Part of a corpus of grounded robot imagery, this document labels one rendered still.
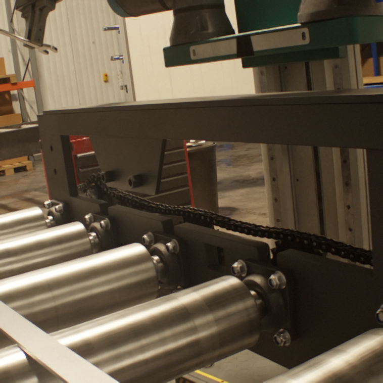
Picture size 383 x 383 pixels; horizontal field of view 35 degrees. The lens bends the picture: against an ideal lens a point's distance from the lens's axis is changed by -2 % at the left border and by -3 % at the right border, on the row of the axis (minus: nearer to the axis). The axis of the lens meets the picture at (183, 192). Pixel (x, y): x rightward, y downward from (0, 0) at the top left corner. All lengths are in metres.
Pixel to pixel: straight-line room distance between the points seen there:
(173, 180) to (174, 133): 2.46
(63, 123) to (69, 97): 10.29
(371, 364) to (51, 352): 0.36
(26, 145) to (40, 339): 5.61
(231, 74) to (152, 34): 0.83
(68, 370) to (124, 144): 0.69
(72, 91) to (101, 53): 0.97
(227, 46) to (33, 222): 0.68
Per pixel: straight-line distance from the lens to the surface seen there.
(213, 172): 4.98
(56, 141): 1.65
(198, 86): 5.78
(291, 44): 1.46
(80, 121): 1.45
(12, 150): 6.30
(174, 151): 3.50
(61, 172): 1.65
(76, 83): 11.90
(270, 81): 1.78
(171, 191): 3.51
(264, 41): 1.52
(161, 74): 5.73
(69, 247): 1.36
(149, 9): 1.82
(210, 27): 1.70
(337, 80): 1.64
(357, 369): 0.64
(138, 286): 1.11
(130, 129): 1.22
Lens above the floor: 1.21
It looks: 11 degrees down
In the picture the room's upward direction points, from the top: 7 degrees counter-clockwise
